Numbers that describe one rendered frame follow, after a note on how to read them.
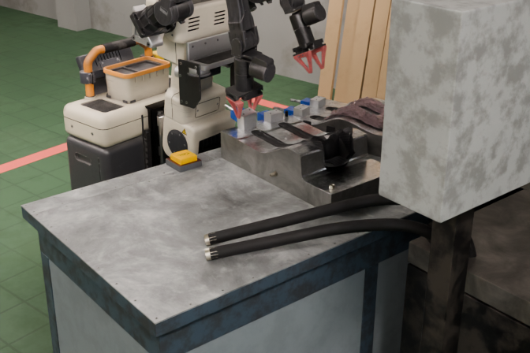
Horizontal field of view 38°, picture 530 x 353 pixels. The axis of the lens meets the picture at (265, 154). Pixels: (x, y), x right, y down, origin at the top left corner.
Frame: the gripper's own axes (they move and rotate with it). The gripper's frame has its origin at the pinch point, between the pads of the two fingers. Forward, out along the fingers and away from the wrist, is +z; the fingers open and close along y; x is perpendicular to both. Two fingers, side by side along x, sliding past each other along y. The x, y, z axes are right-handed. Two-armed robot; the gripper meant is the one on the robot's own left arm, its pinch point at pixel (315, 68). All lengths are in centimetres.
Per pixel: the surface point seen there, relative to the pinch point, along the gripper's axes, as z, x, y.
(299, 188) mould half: 29, -22, -52
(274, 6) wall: -53, 213, 243
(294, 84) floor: 7, 210, 231
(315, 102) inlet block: 10.8, 5.2, -0.2
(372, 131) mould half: 24.5, -21.9, -10.9
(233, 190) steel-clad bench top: 24, -5, -60
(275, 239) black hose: 34, -37, -82
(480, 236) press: 55, -63, -37
